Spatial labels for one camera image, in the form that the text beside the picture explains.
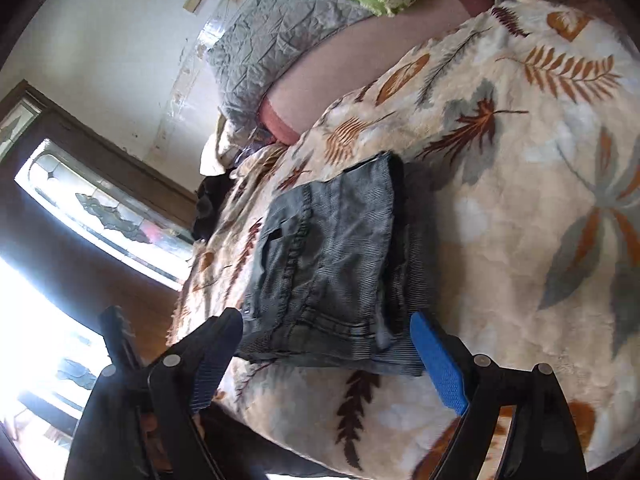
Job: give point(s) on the pink bed sheet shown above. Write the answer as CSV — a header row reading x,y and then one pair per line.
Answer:
x,y
340,60

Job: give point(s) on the cream folded blanket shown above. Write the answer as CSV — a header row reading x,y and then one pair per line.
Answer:
x,y
225,145

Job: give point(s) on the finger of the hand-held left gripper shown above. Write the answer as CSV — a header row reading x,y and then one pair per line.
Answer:
x,y
122,340

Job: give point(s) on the wooden door with glass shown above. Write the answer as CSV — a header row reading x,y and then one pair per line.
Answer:
x,y
75,130

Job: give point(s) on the leaf print fleece blanket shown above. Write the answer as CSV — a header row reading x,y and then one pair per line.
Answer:
x,y
525,210

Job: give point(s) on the blue denim pants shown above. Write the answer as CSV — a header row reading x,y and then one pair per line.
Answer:
x,y
325,250

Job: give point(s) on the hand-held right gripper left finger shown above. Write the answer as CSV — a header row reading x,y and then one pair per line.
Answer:
x,y
215,360

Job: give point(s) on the black crumpled garment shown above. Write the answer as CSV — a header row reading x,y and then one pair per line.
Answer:
x,y
205,210

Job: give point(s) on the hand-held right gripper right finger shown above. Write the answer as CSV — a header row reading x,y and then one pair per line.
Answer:
x,y
442,365

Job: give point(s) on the grey quilted pillow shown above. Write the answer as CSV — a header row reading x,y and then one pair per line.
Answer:
x,y
270,45

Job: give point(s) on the stained glass window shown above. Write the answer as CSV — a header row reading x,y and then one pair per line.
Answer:
x,y
100,200

